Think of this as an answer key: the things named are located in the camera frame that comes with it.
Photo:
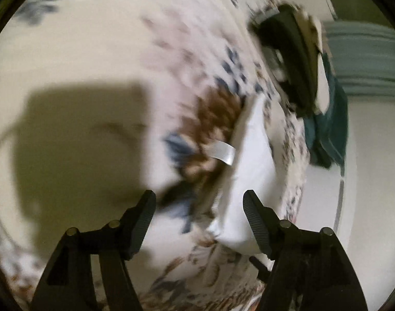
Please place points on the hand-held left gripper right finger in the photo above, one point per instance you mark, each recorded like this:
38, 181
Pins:
255, 223

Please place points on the grey-green striped curtain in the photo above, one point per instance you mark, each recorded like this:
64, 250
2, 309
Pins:
369, 55

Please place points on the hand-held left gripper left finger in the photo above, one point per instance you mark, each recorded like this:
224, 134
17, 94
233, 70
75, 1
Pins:
142, 220

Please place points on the floral bedspread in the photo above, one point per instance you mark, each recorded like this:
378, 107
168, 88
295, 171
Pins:
103, 45

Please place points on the folded black garment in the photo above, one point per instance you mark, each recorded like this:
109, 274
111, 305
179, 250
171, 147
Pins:
291, 55

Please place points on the white t-shirt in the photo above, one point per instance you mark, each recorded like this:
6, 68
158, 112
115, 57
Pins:
252, 168

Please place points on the dark green quilt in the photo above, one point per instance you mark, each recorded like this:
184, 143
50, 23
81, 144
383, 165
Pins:
330, 129

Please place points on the white headboard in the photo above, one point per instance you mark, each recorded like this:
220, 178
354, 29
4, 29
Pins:
365, 155

